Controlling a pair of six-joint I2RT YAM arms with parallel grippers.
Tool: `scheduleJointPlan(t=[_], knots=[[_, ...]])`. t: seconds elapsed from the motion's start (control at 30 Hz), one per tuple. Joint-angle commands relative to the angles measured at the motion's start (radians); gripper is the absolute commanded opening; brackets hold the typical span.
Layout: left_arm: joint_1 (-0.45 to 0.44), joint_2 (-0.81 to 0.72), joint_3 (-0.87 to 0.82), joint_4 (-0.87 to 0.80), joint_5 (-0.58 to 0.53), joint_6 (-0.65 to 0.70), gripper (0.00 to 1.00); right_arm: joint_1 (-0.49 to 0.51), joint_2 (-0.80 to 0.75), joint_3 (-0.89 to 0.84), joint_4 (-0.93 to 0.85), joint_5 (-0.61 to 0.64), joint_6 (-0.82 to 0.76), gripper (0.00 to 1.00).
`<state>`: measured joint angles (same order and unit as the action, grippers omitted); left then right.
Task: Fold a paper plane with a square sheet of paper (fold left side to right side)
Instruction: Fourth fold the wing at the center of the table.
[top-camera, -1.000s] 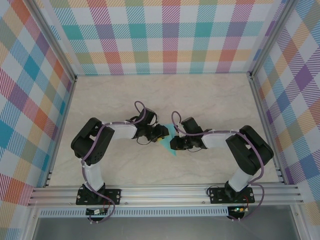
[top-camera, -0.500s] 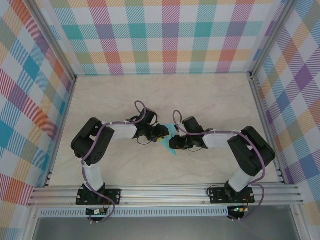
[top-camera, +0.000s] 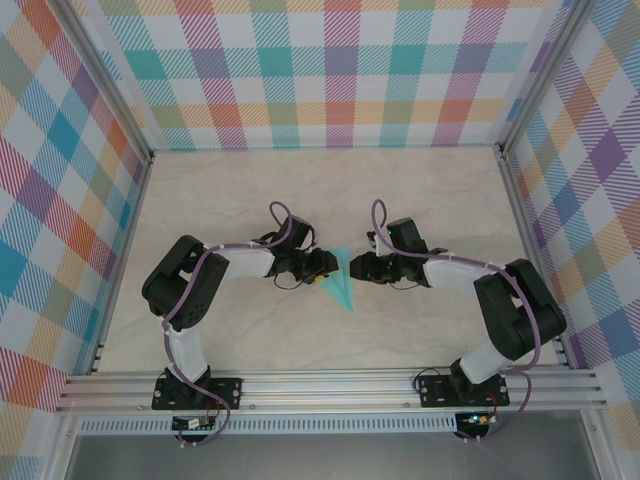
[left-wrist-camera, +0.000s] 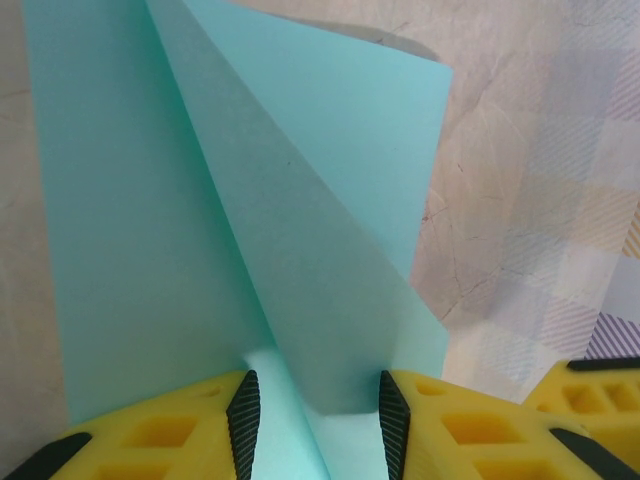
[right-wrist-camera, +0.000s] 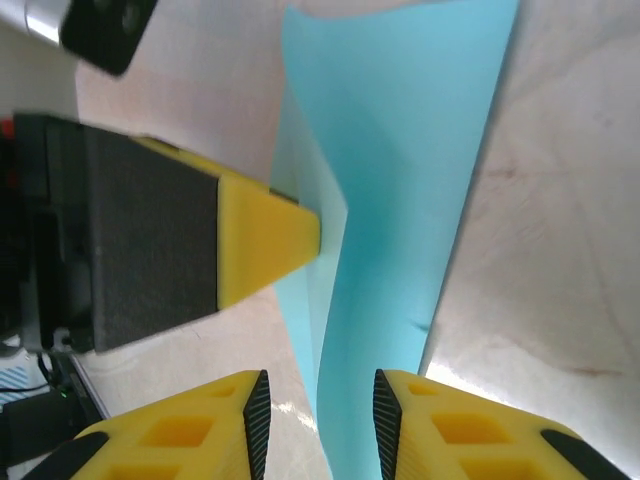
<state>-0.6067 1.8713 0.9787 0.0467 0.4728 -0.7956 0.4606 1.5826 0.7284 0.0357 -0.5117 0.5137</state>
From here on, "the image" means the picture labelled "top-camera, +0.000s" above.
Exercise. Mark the aluminium frame post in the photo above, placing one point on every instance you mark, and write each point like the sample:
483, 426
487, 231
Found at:
106, 75
543, 75

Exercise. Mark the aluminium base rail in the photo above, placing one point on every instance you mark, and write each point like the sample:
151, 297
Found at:
325, 390

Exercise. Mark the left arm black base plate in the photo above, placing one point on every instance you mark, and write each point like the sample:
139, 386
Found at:
227, 392

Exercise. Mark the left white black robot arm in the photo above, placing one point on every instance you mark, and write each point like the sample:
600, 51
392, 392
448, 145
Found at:
245, 260

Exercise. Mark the teal paper sheet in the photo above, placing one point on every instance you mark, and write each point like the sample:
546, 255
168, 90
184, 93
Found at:
342, 290

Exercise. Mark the aluminium side rail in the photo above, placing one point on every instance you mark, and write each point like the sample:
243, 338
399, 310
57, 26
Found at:
126, 250
531, 250

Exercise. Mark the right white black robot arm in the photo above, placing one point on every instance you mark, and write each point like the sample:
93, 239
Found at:
450, 272

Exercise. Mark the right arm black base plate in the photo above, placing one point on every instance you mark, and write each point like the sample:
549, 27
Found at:
435, 392

